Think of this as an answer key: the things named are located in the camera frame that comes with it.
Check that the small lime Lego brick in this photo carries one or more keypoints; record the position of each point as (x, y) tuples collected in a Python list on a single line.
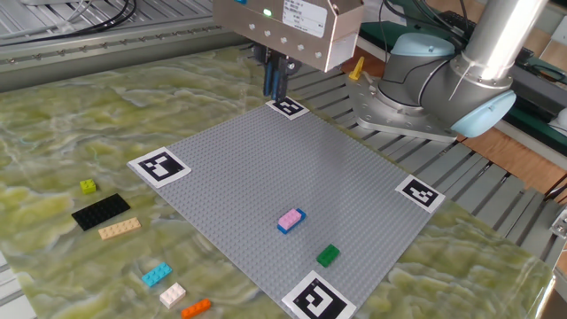
[(88, 186)]

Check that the green Lego brick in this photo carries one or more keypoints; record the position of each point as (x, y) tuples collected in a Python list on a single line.
[(328, 255)]

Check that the tan Lego plate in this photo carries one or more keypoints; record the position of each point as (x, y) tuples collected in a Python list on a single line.
[(119, 228)]

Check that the black white fiducial marker tag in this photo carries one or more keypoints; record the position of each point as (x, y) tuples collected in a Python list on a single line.
[(160, 166), (318, 299), (420, 193), (292, 109)]

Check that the blue Lego brick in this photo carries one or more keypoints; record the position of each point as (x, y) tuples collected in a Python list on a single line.
[(303, 215)]

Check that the green workbench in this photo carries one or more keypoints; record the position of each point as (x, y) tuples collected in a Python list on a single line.
[(527, 119)]

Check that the yellow plastic clip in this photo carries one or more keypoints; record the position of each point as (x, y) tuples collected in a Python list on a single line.
[(356, 70)]

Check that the silver robot mounting plate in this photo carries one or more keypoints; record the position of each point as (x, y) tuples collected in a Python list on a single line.
[(390, 119)]

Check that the pink Lego brick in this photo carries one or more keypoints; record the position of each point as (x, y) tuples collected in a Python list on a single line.
[(289, 218)]

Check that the white plastic bag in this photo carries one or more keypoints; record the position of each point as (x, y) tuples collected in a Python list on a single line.
[(385, 9)]

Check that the cyan Lego brick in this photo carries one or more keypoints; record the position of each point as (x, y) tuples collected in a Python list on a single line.
[(157, 274)]

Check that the silver Schunk gripper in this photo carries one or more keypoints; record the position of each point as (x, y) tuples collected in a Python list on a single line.
[(292, 31)]

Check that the black Lego plate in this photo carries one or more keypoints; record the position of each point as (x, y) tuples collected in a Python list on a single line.
[(101, 212)]

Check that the grey Lego baseplate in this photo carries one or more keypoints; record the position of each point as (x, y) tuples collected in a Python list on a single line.
[(266, 168)]

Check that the aluminium frame rail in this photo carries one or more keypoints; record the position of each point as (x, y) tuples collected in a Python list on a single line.
[(111, 57)]

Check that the white Lego brick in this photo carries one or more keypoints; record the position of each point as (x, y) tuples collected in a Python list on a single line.
[(173, 295)]

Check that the orange Lego brick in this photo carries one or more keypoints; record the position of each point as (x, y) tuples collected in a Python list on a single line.
[(196, 308)]

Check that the green marble pattern mat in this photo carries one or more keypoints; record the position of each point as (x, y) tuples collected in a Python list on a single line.
[(66, 124)]

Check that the metal corner bracket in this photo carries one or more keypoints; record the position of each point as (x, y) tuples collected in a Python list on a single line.
[(560, 226)]

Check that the silver UR5 robot arm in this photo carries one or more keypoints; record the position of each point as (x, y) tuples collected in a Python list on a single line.
[(425, 84)]

